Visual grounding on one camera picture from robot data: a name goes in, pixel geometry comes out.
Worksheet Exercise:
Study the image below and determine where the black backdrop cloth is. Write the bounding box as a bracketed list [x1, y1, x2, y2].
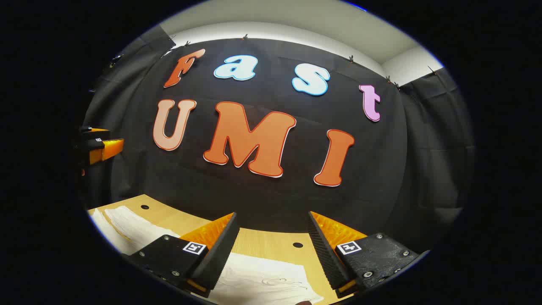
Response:
[83, 25, 476, 255]

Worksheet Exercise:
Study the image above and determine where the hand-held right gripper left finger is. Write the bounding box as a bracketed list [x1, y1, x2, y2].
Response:
[127, 212, 240, 298]

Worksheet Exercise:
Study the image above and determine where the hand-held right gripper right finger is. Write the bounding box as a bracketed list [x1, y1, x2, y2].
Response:
[307, 211, 431, 299]

